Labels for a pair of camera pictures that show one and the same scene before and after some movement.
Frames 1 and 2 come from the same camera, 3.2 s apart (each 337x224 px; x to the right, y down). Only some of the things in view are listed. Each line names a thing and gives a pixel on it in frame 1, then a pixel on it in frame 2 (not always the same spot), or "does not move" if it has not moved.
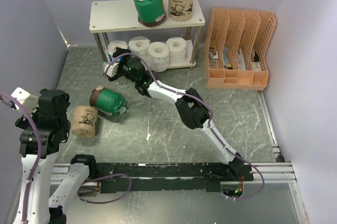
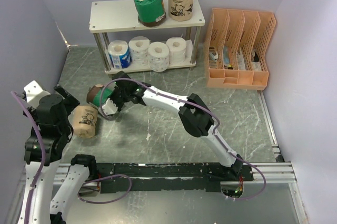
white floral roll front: (140, 46) does not move
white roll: (158, 56) does not move
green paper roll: (149, 5) does not move
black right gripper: (120, 63) to (116, 90)
